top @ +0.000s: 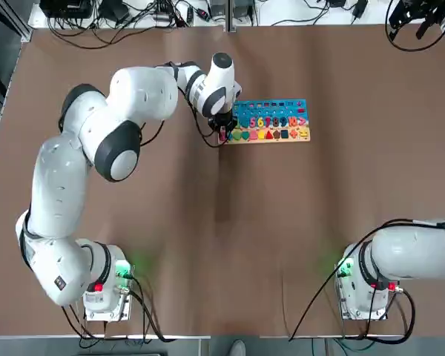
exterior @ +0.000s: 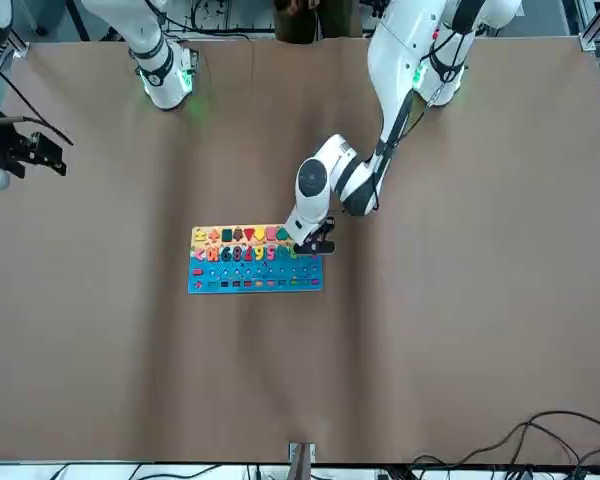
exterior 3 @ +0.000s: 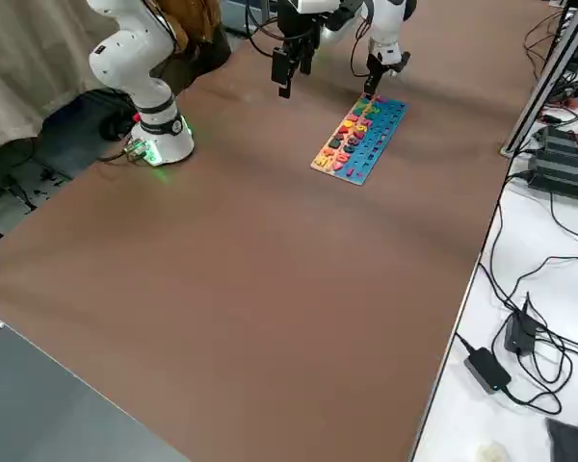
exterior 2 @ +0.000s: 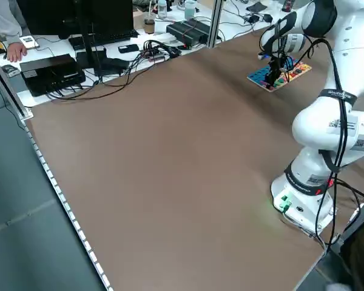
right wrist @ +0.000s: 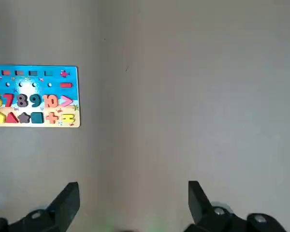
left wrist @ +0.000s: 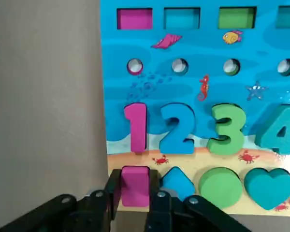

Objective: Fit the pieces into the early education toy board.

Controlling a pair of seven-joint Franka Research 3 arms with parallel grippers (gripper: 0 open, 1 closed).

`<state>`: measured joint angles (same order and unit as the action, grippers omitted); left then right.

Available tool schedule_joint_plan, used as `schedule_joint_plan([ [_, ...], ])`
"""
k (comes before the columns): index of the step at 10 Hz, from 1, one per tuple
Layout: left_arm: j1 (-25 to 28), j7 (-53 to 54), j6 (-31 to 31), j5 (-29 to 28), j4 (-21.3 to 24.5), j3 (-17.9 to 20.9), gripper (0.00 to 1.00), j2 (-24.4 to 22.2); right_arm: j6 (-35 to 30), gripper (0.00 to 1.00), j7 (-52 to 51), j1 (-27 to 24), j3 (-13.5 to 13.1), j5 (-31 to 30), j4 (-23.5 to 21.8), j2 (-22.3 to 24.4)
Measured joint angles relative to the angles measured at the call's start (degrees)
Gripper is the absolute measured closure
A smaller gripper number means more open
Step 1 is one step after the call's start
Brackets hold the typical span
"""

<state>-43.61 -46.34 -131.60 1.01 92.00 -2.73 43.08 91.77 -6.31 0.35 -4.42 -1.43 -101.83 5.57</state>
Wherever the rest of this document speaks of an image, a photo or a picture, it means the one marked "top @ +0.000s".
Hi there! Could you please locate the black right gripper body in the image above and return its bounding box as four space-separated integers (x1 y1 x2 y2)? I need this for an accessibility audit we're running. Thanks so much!
391 0 445 19

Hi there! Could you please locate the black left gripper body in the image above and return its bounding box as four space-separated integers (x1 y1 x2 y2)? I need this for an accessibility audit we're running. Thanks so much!
206 110 240 135

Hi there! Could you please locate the blue wooden toy board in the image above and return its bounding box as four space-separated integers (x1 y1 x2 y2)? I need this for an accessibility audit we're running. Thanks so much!
217 99 312 144

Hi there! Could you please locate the black finned power unit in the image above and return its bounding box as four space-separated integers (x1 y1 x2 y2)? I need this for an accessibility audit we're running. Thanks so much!
210 0 257 20

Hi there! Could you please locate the white desk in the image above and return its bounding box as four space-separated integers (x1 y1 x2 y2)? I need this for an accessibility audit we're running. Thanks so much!
27 0 441 27

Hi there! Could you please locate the black monitor stand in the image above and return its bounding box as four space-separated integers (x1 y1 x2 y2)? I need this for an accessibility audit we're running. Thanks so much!
97 0 130 22

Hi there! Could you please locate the black electronics box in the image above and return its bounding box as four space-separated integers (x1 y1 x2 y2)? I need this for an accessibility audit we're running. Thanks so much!
39 0 94 19

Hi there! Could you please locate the aluminium post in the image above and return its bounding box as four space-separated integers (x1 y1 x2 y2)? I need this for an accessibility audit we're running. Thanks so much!
225 0 236 33

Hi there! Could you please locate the black cable hub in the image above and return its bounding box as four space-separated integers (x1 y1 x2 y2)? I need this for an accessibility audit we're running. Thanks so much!
153 7 176 26

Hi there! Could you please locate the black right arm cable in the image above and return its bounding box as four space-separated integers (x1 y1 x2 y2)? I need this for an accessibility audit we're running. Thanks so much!
288 0 445 342

